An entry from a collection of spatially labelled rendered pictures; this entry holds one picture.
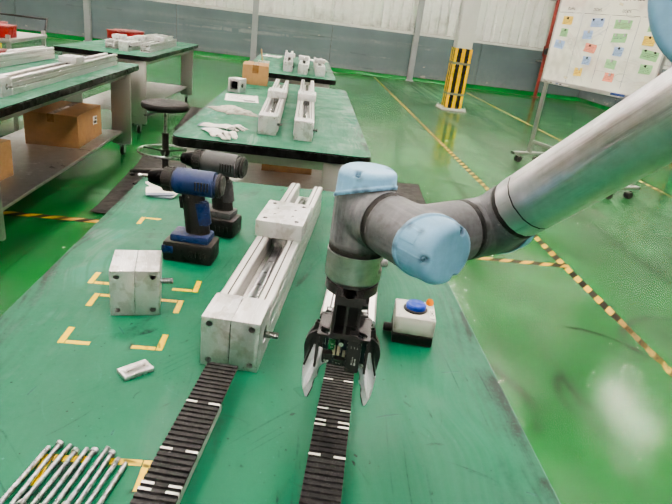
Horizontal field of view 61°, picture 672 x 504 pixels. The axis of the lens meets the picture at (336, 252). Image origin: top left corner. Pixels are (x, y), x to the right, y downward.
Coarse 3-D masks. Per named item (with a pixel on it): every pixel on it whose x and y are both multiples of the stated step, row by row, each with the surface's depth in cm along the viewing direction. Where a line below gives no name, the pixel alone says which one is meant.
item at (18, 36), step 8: (16, 16) 542; (24, 16) 542; (32, 16) 544; (0, 24) 479; (8, 24) 480; (0, 32) 465; (8, 32) 466; (16, 32) 483; (24, 32) 537; (0, 40) 460; (8, 40) 461; (16, 40) 474; (24, 40) 490; (8, 48) 465; (16, 120) 487; (16, 128) 490
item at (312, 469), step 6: (306, 468) 73; (312, 468) 74; (318, 468) 74; (324, 468) 74; (330, 468) 74; (336, 468) 74; (342, 468) 74; (312, 474) 73; (318, 474) 73; (324, 474) 73; (330, 474) 73; (336, 474) 73; (342, 474) 73
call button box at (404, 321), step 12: (396, 300) 115; (396, 312) 111; (408, 312) 111; (420, 312) 111; (432, 312) 112; (384, 324) 114; (396, 324) 110; (408, 324) 110; (420, 324) 109; (432, 324) 109; (396, 336) 111; (408, 336) 111; (420, 336) 111; (432, 336) 110
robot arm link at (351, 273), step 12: (336, 264) 72; (348, 264) 71; (360, 264) 71; (372, 264) 72; (384, 264) 74; (336, 276) 73; (348, 276) 72; (360, 276) 72; (372, 276) 73; (348, 288) 73; (360, 288) 73
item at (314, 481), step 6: (306, 474) 72; (306, 480) 71; (312, 480) 72; (318, 480) 72; (324, 480) 72; (330, 480) 72; (336, 480) 72; (342, 480) 72; (312, 486) 71; (318, 486) 71; (324, 486) 71; (330, 486) 71; (336, 486) 71; (342, 486) 71
